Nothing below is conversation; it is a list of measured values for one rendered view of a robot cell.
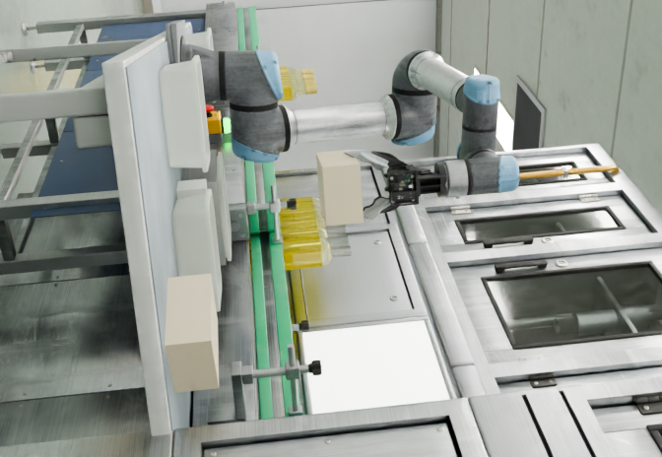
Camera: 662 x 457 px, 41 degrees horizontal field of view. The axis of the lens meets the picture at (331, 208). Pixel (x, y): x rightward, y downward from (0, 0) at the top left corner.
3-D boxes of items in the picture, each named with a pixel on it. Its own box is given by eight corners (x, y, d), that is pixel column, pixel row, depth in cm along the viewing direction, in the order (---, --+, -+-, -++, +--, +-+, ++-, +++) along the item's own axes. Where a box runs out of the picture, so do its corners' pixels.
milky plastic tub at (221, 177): (194, 269, 204) (231, 265, 205) (182, 184, 193) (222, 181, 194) (196, 230, 219) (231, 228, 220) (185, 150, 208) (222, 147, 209)
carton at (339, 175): (322, 166, 172) (360, 163, 173) (315, 153, 188) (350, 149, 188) (326, 226, 175) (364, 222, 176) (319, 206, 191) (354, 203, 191)
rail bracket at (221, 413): (208, 430, 168) (325, 419, 170) (198, 362, 160) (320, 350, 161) (209, 414, 172) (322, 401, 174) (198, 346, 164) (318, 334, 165)
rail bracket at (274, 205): (250, 247, 225) (298, 242, 226) (244, 190, 216) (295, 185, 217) (250, 241, 227) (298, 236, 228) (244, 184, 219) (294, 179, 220)
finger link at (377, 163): (355, 144, 175) (393, 165, 176) (351, 139, 180) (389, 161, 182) (347, 157, 175) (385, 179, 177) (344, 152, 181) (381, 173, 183)
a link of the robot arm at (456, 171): (459, 156, 184) (460, 193, 186) (437, 158, 184) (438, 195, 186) (467, 163, 177) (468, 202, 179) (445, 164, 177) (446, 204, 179)
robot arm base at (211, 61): (179, 44, 197) (224, 43, 198) (184, 43, 212) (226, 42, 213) (182, 111, 200) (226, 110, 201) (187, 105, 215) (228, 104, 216)
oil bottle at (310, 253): (251, 274, 227) (333, 266, 228) (249, 256, 224) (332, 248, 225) (250, 262, 232) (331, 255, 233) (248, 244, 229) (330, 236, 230)
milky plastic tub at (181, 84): (163, 178, 173) (207, 174, 173) (149, 64, 167) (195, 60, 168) (170, 162, 189) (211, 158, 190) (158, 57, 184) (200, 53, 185)
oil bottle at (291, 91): (242, 104, 324) (318, 98, 326) (240, 91, 322) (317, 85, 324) (241, 98, 329) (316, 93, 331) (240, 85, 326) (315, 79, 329)
